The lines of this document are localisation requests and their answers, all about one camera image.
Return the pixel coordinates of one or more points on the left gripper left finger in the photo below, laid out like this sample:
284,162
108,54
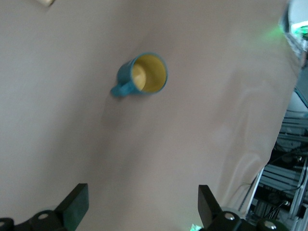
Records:
77,204

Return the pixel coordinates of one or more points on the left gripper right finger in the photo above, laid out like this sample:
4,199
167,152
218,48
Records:
207,204

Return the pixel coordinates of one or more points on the teal mug yellow inside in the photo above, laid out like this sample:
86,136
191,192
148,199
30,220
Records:
149,74

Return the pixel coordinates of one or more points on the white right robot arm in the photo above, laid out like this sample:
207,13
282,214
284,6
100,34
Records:
300,12

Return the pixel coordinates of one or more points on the wooden cutting board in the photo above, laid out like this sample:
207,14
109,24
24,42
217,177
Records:
45,2

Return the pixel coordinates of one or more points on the aluminium frame structure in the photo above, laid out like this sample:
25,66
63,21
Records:
288,183

